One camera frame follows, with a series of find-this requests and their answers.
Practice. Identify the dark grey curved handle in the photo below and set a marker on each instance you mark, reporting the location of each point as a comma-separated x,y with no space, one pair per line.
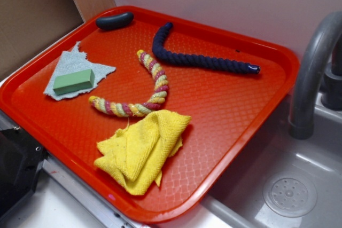
115,21

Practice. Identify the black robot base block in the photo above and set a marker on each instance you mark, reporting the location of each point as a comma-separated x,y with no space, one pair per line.
22,158

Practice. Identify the grey toy sink basin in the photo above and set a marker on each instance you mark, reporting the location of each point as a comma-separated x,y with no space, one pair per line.
237,197

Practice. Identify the grey toy faucet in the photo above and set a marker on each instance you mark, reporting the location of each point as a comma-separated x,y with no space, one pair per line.
310,77

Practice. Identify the dark grey faucet knob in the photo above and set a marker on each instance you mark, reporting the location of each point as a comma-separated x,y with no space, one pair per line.
331,97

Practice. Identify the light blue cloth piece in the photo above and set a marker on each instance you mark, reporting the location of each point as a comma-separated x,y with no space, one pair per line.
74,61

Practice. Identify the green rectangular block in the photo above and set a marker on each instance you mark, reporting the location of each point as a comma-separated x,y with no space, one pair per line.
73,82

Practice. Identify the yellow microfiber cloth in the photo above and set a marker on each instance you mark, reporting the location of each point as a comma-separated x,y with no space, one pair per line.
134,156

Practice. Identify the red plastic tray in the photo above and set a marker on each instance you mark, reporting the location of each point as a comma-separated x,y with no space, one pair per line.
226,108

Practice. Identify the brown cardboard panel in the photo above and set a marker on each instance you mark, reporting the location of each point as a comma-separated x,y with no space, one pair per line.
30,26

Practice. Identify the sink drain strainer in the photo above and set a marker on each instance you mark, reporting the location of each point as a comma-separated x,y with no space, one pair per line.
289,195

